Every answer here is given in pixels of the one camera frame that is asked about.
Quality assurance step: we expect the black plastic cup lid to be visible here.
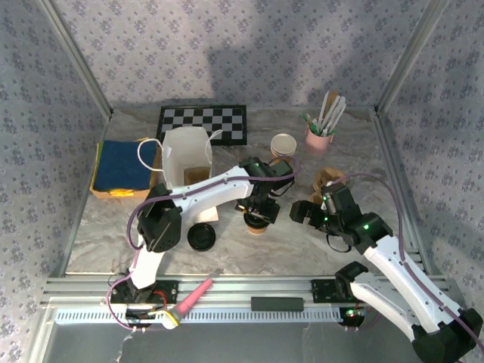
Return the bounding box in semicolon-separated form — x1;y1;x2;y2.
244;213;271;228
188;222;217;250

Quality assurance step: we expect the white cartoon print paper bag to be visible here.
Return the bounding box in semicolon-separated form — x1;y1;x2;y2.
138;126;225;225

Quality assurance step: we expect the pink holder cup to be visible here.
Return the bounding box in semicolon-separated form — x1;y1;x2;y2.
304;123;336;156

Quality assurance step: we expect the black and white chessboard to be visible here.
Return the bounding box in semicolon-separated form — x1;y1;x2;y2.
157;104;249;147

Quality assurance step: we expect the black rectangular bar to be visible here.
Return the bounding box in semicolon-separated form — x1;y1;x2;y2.
250;296;305;313

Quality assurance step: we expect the small circuit board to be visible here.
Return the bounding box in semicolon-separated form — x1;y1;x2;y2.
124;308;162;330
340;306;368;327

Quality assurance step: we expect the pink toy microphone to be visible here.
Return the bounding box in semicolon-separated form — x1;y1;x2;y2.
160;278;215;330

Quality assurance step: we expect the wooden stirrer stick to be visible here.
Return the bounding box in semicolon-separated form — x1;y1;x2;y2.
325;89;340;124

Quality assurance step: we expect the yellow cloth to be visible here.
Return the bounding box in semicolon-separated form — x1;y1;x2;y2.
93;135;152;198

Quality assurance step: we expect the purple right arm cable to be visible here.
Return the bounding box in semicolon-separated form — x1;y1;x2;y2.
330;172;484;355

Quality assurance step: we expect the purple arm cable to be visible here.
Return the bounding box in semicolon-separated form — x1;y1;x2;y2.
107;157;303;334
330;172;484;355

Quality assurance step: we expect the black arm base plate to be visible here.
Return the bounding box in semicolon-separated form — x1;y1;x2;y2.
109;278;179;306
310;278;381;303

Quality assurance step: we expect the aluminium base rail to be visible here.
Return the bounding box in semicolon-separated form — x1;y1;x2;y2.
40;275;458;308

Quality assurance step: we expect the white slotted cable duct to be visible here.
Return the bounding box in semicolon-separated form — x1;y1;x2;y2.
54;306;347;325

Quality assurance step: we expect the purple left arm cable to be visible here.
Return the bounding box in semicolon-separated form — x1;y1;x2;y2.
107;157;303;334

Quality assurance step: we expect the aluminium corner post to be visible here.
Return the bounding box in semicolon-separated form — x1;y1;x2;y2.
373;0;451;116
36;0;114;119

